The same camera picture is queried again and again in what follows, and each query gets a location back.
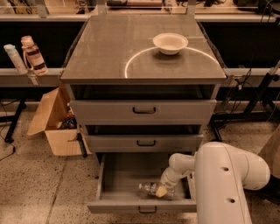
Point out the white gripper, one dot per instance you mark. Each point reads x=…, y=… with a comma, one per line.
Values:
x=167, y=181

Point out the clear plastic water bottle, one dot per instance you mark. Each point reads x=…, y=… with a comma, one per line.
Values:
x=151, y=187

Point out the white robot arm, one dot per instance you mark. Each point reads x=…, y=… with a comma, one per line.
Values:
x=222, y=173

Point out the grey bottom drawer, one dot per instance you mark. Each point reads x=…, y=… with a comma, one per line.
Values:
x=118, y=190

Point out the grey drawer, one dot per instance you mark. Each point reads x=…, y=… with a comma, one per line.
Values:
x=144, y=143
x=118, y=190
x=141, y=112

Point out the grey middle drawer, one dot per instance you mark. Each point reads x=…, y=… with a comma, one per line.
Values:
x=144, y=143

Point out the grey top drawer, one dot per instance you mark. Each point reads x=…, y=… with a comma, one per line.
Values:
x=141, y=112

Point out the grey drawer cabinet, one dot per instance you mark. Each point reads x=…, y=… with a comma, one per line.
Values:
x=115, y=59

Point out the pink striped bottle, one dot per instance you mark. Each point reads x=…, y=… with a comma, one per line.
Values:
x=33, y=57

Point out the white tube bottle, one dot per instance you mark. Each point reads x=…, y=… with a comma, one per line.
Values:
x=15, y=58

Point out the tan trouser leg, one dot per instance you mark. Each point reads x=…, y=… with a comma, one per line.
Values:
x=270, y=153

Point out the black table leg right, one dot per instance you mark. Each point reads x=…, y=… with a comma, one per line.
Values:
x=251, y=104

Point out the black table leg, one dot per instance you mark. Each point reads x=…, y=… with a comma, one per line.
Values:
x=13, y=119
x=251, y=104

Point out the cardboard box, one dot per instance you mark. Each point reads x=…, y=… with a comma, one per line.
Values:
x=51, y=112

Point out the white paper bowl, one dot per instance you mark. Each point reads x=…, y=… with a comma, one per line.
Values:
x=170, y=43

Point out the black table leg left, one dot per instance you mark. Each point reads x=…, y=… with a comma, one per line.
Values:
x=13, y=119

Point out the black handled tool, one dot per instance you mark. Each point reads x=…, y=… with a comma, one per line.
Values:
x=82, y=145

